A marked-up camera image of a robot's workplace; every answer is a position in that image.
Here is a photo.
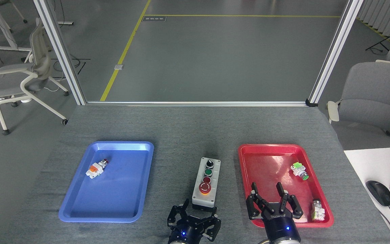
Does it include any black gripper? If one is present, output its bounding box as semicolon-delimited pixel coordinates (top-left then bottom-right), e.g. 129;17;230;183
167;199;221;244
246;182;304;244

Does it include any grey control box with buttons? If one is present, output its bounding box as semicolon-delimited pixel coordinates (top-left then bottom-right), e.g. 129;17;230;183
192;157;221;211

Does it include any red plastic tray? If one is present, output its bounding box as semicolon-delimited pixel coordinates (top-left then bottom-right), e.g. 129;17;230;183
238;144;334;228

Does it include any grey felt table cover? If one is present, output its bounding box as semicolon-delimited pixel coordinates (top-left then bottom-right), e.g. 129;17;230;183
0;104;390;244

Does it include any blue plastic tray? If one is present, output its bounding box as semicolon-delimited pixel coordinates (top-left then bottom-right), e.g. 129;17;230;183
59;141;154;223

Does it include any white desk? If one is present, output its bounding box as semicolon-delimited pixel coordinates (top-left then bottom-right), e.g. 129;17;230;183
343;146;390;244

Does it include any black computer mouse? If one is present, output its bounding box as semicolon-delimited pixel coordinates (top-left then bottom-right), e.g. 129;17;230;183
366;180;390;207

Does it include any black tripod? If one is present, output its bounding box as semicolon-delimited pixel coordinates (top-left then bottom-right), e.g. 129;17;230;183
365;19;390;53

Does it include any grey pleated curtain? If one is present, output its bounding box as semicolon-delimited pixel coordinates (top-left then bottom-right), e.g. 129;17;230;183
356;0;390;44

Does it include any white grey office chair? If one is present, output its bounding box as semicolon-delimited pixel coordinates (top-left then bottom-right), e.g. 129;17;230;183
0;18;69;136

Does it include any green push button switch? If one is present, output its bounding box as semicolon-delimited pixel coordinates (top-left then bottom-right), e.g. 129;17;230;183
290;162;309;181

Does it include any white silver push button switch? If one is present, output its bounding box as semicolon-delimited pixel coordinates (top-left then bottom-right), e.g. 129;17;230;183
311;199;326;221

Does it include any red push button switch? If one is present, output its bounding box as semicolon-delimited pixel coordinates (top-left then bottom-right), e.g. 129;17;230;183
85;159;109;179

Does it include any silver aluminium rail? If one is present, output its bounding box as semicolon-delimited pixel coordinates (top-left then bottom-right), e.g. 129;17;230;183
86;101;309;107

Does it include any silver aluminium post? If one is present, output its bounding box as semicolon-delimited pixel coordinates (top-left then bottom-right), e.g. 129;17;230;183
305;0;364;107
34;0;87;105

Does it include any black floor cable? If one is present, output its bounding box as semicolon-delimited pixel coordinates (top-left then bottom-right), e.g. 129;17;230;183
50;57;91;76

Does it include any white desk frame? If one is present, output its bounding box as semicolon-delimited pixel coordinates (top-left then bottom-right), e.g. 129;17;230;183
0;0;33;73

